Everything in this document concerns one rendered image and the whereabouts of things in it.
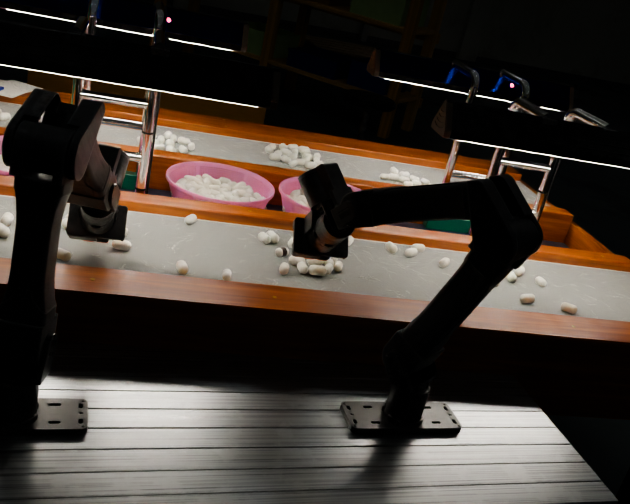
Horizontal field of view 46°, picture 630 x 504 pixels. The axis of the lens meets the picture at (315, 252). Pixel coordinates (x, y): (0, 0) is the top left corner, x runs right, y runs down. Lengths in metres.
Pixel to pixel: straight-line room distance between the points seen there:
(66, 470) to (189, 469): 0.16
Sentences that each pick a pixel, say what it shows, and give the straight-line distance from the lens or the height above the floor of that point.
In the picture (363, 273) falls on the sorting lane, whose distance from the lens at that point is 1.57.
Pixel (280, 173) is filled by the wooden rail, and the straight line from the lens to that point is 1.99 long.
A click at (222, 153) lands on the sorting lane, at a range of 2.14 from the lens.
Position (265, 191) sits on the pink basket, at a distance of 1.88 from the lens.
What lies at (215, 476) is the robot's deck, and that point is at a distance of 1.07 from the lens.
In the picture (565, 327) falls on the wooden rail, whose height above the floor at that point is 0.77.
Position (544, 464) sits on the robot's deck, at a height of 0.67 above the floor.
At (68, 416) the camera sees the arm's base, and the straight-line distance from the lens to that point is 1.13.
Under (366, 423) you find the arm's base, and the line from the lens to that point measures 1.22.
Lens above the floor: 1.38
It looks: 23 degrees down
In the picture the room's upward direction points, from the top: 13 degrees clockwise
